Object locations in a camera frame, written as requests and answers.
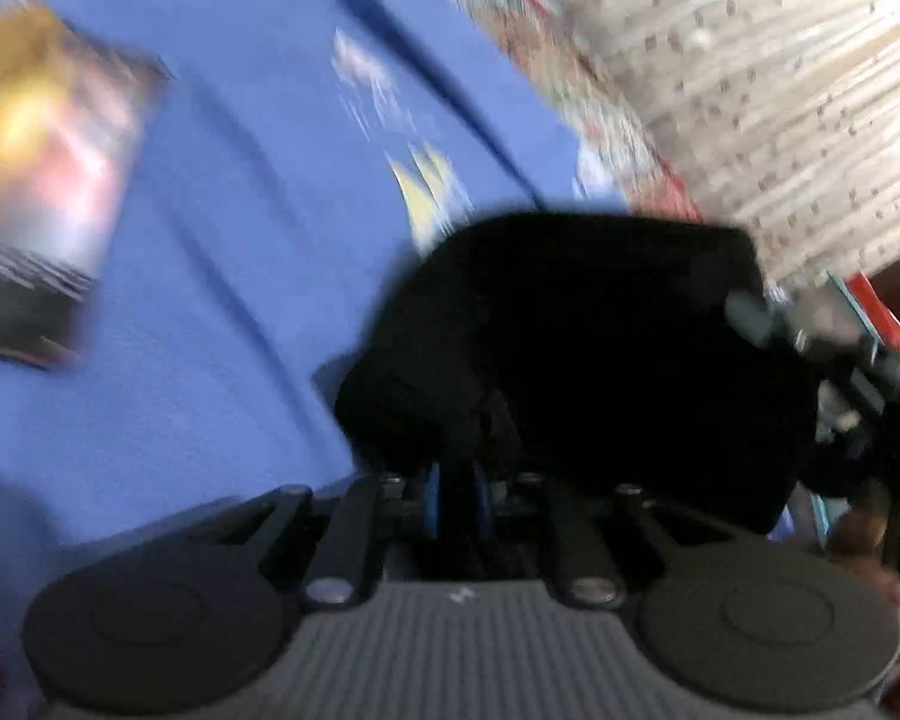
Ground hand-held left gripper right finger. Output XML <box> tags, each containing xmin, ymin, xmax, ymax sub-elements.
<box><xmin>471</xmin><ymin>461</ymin><xmax>728</xmax><ymax>610</ymax></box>

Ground red floral blanket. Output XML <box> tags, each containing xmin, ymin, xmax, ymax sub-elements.
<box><xmin>397</xmin><ymin>0</ymin><xmax>710</xmax><ymax>224</ymax></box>

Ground blue printed bedsheet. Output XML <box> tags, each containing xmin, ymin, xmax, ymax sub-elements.
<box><xmin>0</xmin><ymin>0</ymin><xmax>631</xmax><ymax>720</ymax></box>

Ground red box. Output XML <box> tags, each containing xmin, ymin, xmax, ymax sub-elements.
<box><xmin>846</xmin><ymin>274</ymin><xmax>900</xmax><ymax>350</ymax></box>

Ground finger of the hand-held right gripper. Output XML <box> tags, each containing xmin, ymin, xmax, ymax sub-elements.
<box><xmin>724</xmin><ymin>289</ymin><xmax>897</xmax><ymax>391</ymax></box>

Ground person's right hand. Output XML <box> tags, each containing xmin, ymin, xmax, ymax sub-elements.
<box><xmin>827</xmin><ymin>491</ymin><xmax>900</xmax><ymax>620</ymax></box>

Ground beige leaf-print curtain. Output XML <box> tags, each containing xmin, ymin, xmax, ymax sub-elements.
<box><xmin>517</xmin><ymin>0</ymin><xmax>900</xmax><ymax>290</ymax></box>

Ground dark printed packet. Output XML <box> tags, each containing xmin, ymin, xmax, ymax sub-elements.
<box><xmin>0</xmin><ymin>0</ymin><xmax>175</xmax><ymax>370</ymax></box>

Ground black pants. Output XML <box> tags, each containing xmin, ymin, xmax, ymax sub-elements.
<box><xmin>335</xmin><ymin>211</ymin><xmax>822</xmax><ymax>535</ymax></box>

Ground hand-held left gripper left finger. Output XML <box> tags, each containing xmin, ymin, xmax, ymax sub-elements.
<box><xmin>187</xmin><ymin>461</ymin><xmax>445</xmax><ymax>610</ymax></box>

